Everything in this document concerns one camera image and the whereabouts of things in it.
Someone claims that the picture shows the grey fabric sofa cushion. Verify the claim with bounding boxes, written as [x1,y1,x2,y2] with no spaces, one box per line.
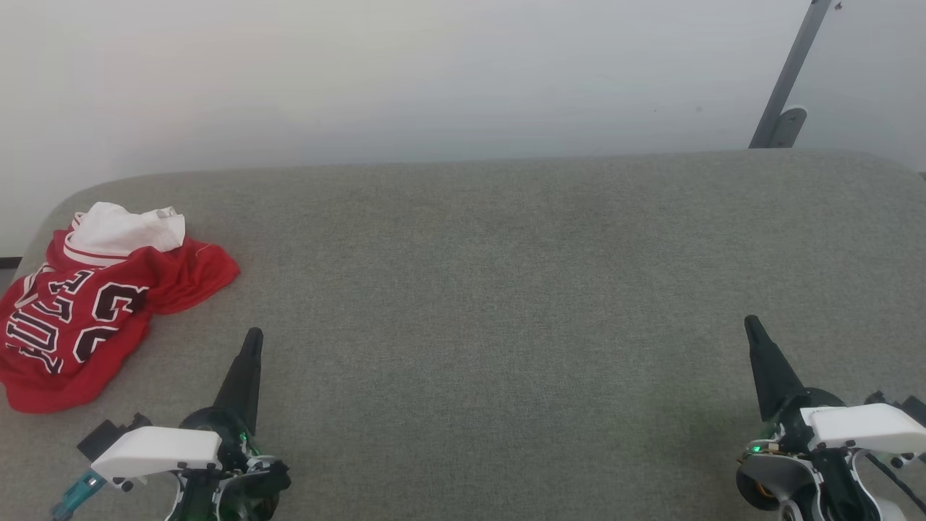
[0,148,926,521]

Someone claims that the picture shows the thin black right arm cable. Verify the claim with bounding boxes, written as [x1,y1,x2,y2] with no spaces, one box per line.
[865,452,926,516]

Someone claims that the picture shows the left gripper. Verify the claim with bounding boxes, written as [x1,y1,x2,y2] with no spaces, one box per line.
[179,328,292,521]

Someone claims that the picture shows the red basketball jersey white sleeves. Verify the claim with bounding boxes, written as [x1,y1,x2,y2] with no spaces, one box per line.
[0,202,241,415]

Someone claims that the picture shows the grey rounded metal bracket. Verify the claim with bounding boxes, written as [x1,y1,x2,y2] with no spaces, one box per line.
[769,106,808,149]

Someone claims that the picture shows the teal cable connector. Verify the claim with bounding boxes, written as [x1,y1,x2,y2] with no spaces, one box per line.
[51,470,108,520]

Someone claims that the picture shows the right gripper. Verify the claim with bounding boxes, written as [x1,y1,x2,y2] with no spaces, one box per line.
[736,315,847,521]

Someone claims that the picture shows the grey slanted metal pole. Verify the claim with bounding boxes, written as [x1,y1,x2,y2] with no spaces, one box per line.
[749,0,840,149]

